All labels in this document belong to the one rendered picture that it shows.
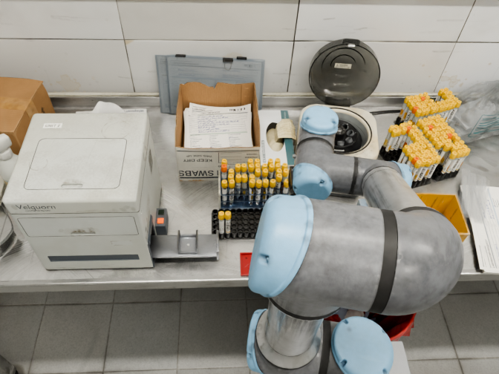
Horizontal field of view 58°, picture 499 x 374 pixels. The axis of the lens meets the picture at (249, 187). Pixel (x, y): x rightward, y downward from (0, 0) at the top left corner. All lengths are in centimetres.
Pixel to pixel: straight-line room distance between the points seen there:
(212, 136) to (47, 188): 57
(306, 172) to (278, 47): 71
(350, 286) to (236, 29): 108
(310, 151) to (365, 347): 37
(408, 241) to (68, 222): 78
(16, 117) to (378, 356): 110
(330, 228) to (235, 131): 99
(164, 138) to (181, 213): 31
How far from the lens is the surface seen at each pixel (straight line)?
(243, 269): 121
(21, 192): 106
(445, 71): 170
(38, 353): 219
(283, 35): 146
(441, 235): 52
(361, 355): 87
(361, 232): 48
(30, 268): 131
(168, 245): 121
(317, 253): 47
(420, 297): 50
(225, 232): 124
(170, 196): 135
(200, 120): 147
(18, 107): 145
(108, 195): 100
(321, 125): 90
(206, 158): 130
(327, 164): 86
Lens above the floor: 194
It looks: 51 degrees down
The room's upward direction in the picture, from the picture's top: 4 degrees clockwise
